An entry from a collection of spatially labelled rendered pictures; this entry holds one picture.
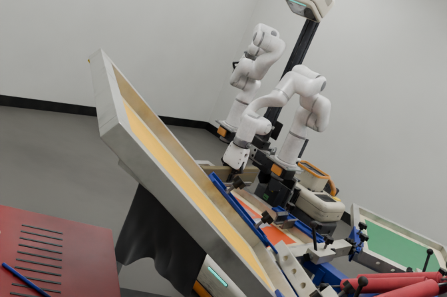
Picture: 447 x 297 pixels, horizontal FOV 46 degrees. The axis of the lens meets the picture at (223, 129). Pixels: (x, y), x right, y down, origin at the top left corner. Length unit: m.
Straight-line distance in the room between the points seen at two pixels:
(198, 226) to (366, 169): 5.28
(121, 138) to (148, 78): 5.65
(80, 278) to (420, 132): 5.00
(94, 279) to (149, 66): 5.26
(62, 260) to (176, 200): 0.49
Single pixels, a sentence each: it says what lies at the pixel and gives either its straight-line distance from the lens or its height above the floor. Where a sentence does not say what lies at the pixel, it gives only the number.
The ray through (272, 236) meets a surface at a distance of 2.30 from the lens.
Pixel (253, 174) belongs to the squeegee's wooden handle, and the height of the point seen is 1.11.
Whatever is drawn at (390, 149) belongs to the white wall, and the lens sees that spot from 6.05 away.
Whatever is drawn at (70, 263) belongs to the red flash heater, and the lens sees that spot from 1.31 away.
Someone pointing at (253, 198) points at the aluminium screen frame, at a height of 0.98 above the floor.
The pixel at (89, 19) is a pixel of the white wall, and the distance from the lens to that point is 5.76.
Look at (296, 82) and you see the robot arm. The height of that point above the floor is 1.57.
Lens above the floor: 1.79
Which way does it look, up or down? 13 degrees down
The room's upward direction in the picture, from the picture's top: 23 degrees clockwise
